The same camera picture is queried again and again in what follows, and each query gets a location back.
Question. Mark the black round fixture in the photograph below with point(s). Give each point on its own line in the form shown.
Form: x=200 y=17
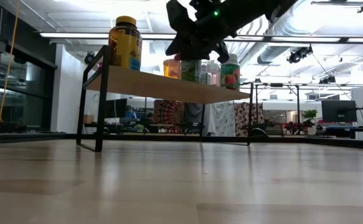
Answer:
x=89 y=58

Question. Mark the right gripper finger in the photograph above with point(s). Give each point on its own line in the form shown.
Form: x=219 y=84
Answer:
x=190 y=46

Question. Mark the pale floral cloth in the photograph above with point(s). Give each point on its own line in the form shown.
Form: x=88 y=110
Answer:
x=223 y=119

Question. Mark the black table frame rails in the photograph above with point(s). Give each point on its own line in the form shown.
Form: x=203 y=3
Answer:
x=168 y=137

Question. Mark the mandala patterned cloth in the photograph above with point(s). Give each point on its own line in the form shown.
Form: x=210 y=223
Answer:
x=168 y=115

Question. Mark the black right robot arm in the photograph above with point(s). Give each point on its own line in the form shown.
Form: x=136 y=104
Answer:
x=262 y=12

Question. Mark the black computer monitor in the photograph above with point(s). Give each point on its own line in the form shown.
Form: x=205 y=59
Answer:
x=339 y=111
x=115 y=109

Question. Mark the pink bottle white cap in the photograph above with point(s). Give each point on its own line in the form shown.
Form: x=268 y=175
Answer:
x=99 y=66

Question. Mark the cardboard box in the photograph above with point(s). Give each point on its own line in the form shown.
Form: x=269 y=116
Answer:
x=88 y=119

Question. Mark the slim orange pill vial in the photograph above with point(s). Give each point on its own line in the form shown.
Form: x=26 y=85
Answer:
x=214 y=77

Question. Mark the red floral cloth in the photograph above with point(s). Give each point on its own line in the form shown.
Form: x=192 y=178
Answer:
x=243 y=119

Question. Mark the black metal rack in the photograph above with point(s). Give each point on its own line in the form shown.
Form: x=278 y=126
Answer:
x=276 y=85

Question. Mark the silver ventilation duct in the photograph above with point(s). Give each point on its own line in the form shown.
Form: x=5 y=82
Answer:
x=277 y=46

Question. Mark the wooden shelf black metal frame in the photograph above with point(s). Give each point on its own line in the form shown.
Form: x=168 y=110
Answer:
x=156 y=85

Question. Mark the grey cloth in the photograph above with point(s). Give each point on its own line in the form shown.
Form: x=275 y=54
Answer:
x=195 y=113

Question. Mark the long linear ceiling light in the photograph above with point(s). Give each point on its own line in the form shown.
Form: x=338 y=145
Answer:
x=106 y=35

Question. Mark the wide orange bottle white cap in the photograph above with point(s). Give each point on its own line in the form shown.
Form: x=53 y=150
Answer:
x=172 y=70

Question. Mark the black ceiling spotlights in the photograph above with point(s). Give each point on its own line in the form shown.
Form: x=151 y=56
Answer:
x=327 y=80
x=299 y=54

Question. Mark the large amber bottle yellow cap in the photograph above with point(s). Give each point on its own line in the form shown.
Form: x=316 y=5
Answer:
x=125 y=43

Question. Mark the potted green plant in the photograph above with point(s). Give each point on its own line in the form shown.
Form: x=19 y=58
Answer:
x=310 y=116

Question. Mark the gummy jar white lid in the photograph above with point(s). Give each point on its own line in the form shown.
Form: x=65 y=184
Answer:
x=230 y=74

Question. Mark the person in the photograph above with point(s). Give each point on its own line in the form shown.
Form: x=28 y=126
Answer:
x=149 y=119

